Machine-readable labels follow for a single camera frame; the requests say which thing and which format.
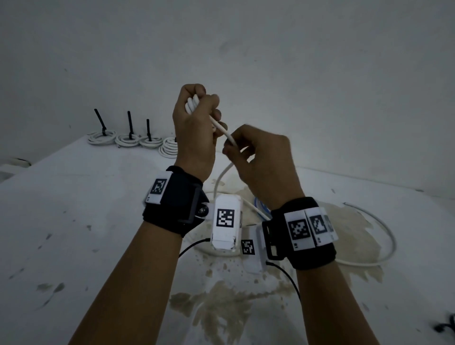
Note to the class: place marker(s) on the person's right hand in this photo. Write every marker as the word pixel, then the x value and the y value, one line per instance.
pixel 270 167

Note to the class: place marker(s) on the person's left hand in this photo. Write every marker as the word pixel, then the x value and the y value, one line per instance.
pixel 193 142

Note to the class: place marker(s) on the black cable ties bunch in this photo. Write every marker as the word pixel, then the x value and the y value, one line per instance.
pixel 444 325

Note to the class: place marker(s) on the person's left forearm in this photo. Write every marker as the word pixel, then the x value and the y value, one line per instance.
pixel 128 288

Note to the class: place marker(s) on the white checkered marker tag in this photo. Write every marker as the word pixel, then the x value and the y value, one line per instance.
pixel 159 187
pixel 298 229

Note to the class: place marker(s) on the white power adapter box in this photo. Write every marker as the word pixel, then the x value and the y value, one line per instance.
pixel 12 166

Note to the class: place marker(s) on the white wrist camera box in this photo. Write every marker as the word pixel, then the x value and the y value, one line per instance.
pixel 252 264
pixel 225 238

